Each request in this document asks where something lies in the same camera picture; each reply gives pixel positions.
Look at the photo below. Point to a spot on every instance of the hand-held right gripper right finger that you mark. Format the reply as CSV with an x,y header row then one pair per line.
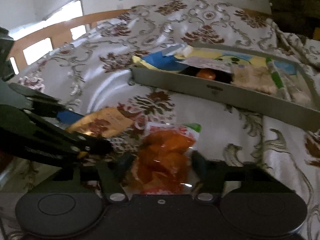
x,y
198,163

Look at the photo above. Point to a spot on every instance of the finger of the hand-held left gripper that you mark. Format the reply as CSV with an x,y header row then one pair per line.
x,y
50,140
67,117

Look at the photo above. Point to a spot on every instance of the grey tray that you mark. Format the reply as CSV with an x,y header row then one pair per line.
x,y
187,83

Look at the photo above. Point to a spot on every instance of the gold snack packet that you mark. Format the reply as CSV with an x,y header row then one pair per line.
x,y
105,122

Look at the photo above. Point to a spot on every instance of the white packet green label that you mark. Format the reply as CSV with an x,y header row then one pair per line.
x,y
200,62

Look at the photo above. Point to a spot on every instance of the wooden bed frame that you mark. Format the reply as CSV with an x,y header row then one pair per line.
x,y
62,23

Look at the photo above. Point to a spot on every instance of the green quilted jacket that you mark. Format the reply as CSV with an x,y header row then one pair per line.
x,y
295,5

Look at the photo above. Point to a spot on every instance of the window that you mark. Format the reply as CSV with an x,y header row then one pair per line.
x,y
67,7

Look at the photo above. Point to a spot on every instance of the tangerine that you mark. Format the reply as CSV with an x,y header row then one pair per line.
x,y
206,74

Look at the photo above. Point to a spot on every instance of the floral printed blanket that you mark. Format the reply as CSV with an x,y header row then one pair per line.
x,y
100,92

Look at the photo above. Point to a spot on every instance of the clear nut bar packet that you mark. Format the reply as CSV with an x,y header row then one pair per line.
x,y
297,96

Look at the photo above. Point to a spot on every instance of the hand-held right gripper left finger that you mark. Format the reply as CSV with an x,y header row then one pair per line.
x,y
125,163

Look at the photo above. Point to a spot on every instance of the puffed rice cracker packet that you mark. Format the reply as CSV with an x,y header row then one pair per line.
x,y
250,78

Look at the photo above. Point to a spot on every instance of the orange snack packet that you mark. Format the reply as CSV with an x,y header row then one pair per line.
x,y
162,155

